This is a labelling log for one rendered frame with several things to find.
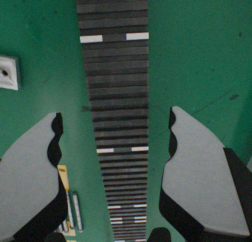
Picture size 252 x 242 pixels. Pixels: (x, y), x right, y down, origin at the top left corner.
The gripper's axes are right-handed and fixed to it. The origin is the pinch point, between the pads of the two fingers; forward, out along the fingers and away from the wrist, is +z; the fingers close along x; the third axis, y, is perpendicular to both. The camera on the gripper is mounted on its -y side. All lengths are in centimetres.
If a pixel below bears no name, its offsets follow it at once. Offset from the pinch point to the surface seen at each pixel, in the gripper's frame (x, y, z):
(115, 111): -0.1, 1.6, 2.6
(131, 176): 1.0, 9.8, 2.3
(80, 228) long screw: -8.2, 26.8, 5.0
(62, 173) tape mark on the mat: -8.4, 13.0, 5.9
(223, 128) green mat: 12.2, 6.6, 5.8
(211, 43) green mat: 8.8, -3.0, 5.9
